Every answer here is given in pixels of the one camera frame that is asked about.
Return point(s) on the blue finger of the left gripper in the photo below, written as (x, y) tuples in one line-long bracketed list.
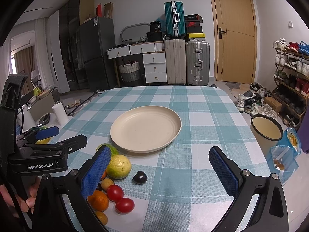
[(66, 147), (35, 133)]

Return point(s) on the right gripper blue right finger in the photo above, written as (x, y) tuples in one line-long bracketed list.
[(230, 175)]

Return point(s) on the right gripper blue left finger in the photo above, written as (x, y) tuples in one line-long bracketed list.
[(84, 181)]

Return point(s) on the brown kiwi fruit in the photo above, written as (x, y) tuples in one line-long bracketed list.
[(106, 183)]

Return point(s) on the large orange mandarin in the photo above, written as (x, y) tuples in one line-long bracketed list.
[(98, 201)]

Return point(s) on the red tomato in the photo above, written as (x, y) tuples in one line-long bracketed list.
[(124, 206), (114, 193)]

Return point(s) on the yellow-green guava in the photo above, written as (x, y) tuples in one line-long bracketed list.
[(119, 167)]

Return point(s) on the green guava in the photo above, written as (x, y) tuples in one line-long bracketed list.
[(113, 150)]

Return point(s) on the small orange mandarin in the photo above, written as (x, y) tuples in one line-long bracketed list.
[(102, 217)]

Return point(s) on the dark plum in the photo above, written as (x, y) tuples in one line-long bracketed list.
[(140, 178)]

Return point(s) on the person's left hand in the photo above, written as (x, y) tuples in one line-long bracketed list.
[(27, 203)]

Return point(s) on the white paper towel roll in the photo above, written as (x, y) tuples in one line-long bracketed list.
[(60, 113)]

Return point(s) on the blue snack bag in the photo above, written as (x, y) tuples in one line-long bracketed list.
[(281, 158)]

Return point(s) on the teal checkered tablecloth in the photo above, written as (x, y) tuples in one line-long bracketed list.
[(182, 192)]

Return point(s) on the round black-rimmed stool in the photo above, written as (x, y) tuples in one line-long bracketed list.
[(263, 126)]

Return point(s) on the cream round plate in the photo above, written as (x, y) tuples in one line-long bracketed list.
[(146, 129)]

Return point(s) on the woven laundry basket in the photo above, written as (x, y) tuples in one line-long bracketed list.
[(130, 71)]

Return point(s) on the black refrigerator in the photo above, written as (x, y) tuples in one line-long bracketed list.
[(97, 37)]

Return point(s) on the white drawer desk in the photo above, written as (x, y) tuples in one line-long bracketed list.
[(151, 57)]

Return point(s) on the silver suitcase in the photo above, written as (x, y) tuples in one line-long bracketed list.
[(197, 63)]

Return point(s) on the beige suitcase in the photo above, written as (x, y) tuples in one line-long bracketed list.
[(175, 61)]

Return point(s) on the stacked shoe boxes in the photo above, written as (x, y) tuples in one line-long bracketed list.
[(193, 28)]

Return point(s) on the teal suitcase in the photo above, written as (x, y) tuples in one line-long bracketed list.
[(175, 23)]

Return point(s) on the wooden door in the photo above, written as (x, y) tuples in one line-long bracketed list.
[(235, 33)]

